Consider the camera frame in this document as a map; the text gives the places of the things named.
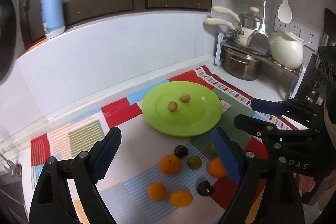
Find blue white pump bottle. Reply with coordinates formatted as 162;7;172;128
40;0;66;39

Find white wall power sockets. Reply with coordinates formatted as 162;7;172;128
274;15;321;51

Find steel pot with lid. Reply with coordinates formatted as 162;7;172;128
239;6;262;30

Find dark plum back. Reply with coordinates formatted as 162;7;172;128
174;145;189;159

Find cream pan lower handle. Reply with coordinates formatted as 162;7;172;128
204;18;235;31

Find white rice paddle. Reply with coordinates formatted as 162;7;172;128
277;0;292;24

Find dark plum front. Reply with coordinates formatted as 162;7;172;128
197;180;214;197

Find brown wooden cutting board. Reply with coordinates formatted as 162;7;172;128
321;8;336;46

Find dark plum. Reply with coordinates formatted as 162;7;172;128
197;180;214;197
174;145;189;159

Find green tomato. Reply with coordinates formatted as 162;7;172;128
187;156;203;170

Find green plastic plate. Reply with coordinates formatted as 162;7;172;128
142;81;222;137

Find small orange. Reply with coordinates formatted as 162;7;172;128
169;190;193;207
147;182;166;201

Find large orange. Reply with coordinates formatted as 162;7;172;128
207;157;227;178

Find colourful patchwork table mat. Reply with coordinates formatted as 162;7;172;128
30;65;300;224

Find yellow plum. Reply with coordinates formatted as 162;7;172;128
180;93;191;103
167;101;178;112

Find black knife block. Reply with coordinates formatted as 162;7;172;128
294;53;325;105

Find cream pan upper handle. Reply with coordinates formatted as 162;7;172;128
212;6;240;23

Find large steel stockpot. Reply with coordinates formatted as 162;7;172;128
222;47;263;81

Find white metal shelf rack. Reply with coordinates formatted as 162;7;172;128
214;31;306;98

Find person's right hand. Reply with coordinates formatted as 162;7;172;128
299;173;336;212

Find white ceramic teapot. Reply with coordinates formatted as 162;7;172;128
270;28;309;69

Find cream pan handle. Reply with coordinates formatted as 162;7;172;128
212;6;240;23
204;18;235;31

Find chrome sink faucet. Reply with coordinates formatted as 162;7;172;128
0;153;22;177

